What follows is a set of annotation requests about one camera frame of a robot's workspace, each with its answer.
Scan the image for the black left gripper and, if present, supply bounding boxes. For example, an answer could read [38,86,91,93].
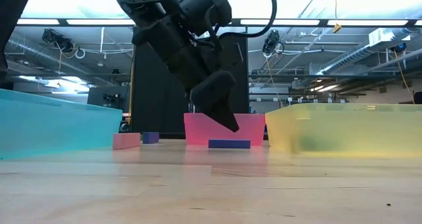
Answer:
[131,15,241,133]

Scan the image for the red translucent plastic bin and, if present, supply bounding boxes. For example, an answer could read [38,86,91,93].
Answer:
[183,112,266,147]

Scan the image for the blue wooden block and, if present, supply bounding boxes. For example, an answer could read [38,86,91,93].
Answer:
[208,138,251,150]
[142,132,160,145]

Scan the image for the pink wooden block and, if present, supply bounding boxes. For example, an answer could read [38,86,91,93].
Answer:
[112,132,142,150]

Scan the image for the black folding partition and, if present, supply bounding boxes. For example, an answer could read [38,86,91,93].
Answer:
[131,32,251,140]

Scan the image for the black ceiling-hung device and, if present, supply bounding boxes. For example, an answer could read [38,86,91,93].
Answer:
[262,29,285,55]
[42,28,76,53]

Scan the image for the yellow translucent plastic bin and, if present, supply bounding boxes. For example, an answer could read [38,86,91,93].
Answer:
[264,102,422,159]

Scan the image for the teal translucent plastic bin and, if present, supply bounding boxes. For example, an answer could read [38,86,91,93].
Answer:
[0,88,123,161]

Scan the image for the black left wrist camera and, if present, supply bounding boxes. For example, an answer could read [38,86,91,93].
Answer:
[176,0,233,37]

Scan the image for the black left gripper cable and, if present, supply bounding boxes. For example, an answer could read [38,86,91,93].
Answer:
[202,0,278,50]

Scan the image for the silver spiral ceiling duct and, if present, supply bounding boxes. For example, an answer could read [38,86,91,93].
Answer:
[321,42,377,75]

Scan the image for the white ceiling duct box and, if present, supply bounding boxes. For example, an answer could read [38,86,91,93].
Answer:
[368,28,412,47]

